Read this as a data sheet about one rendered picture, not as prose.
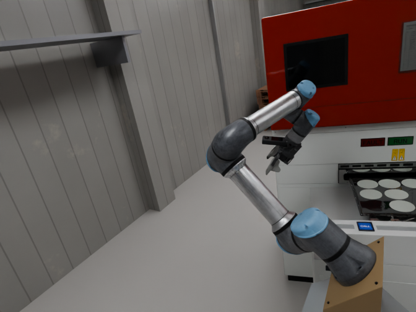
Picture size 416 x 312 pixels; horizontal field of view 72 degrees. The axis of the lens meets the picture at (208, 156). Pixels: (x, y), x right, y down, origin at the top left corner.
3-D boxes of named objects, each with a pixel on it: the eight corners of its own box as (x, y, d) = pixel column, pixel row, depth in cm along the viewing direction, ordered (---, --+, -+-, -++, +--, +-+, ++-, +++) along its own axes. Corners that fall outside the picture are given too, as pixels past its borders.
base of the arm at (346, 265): (372, 278, 81) (345, 253, 82) (334, 291, 92) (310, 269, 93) (379, 242, 92) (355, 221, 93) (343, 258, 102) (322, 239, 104)
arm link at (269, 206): (310, 260, 96) (205, 142, 105) (290, 262, 109) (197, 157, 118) (330, 236, 101) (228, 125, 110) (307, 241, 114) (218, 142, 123)
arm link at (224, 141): (212, 126, 95) (306, 72, 115) (205, 140, 105) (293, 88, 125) (234, 153, 93) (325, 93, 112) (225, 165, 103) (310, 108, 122)
